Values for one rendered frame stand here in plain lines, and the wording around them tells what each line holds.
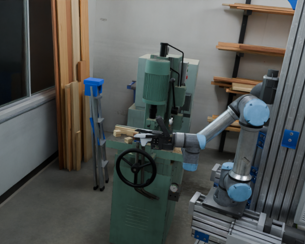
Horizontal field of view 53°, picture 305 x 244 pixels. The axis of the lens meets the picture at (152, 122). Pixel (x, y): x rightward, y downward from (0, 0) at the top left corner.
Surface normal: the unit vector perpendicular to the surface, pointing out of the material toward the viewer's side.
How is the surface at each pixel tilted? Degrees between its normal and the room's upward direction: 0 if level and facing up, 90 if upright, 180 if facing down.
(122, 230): 90
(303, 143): 90
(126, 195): 90
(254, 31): 90
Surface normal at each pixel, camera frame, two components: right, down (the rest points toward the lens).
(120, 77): -0.19, 0.29
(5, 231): 0.10, -0.95
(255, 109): 0.02, 0.18
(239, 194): -0.01, 0.44
